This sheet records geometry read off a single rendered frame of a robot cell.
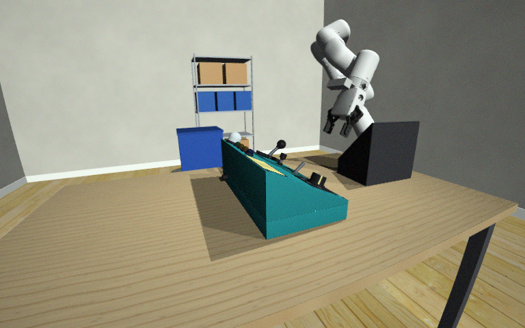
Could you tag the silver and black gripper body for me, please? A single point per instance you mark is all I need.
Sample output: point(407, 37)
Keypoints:
point(347, 100)

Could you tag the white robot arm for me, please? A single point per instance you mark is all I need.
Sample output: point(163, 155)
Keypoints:
point(343, 67)

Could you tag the teal control console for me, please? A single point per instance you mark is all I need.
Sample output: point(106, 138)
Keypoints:
point(279, 199)

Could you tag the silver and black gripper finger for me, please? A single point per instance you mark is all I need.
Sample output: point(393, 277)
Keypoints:
point(330, 122)
point(351, 120)

